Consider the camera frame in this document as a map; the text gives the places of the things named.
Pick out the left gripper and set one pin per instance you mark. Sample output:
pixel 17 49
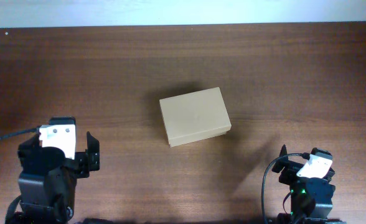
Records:
pixel 85 160

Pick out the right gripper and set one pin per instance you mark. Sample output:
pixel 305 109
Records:
pixel 289 168

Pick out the brown cardboard box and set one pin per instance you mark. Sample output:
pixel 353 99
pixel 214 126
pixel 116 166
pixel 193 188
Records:
pixel 194 116

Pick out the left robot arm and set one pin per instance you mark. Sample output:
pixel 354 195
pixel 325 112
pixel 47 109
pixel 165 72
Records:
pixel 44 199

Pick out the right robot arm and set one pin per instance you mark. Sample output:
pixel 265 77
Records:
pixel 311 200

